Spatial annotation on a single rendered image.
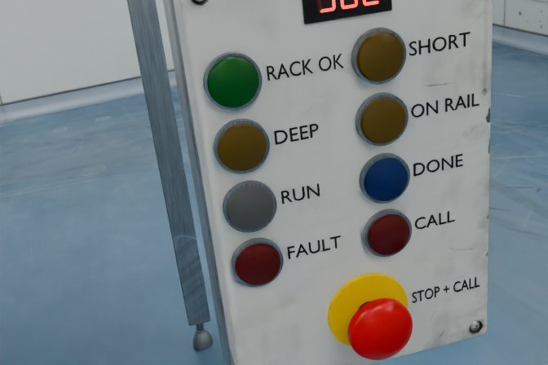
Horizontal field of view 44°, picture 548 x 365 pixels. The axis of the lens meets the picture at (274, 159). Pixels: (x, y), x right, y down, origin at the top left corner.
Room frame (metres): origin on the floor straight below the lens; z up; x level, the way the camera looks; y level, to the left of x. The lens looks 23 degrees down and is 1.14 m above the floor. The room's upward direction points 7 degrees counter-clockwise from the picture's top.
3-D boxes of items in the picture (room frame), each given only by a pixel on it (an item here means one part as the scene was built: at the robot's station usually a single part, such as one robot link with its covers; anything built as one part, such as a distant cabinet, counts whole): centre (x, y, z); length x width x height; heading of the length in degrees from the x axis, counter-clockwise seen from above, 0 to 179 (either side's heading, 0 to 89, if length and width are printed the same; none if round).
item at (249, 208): (0.33, 0.02, 0.97); 0.03 x 0.01 x 0.03; 102
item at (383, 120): (0.35, -0.06, 1.01); 0.03 x 0.01 x 0.03; 102
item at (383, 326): (0.34, -0.05, 0.88); 0.04 x 0.04 x 0.04; 12
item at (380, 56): (0.35, -0.06, 1.04); 0.03 x 0.01 x 0.03; 102
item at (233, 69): (0.33, 0.02, 1.04); 0.03 x 0.01 x 0.03; 102
